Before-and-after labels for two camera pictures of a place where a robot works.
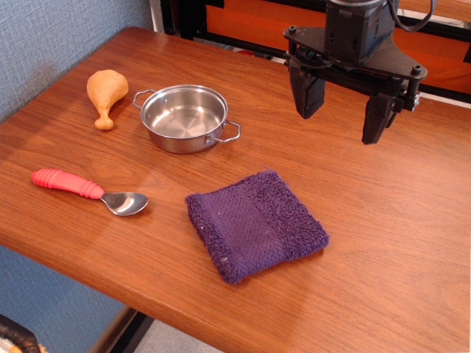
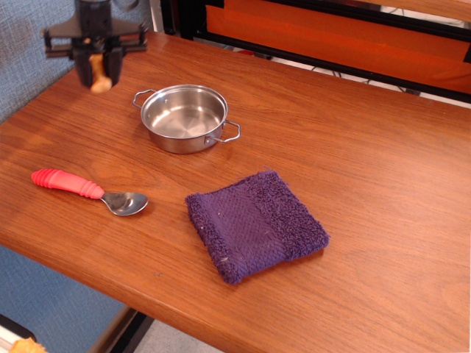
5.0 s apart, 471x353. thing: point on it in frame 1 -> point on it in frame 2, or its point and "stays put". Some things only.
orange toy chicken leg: x=107 y=88 -> x=101 y=83
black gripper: x=358 y=37 -> x=94 y=27
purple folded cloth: x=256 y=223 stays put
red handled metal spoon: x=118 y=203 stays put
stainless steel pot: x=185 y=118 stays put
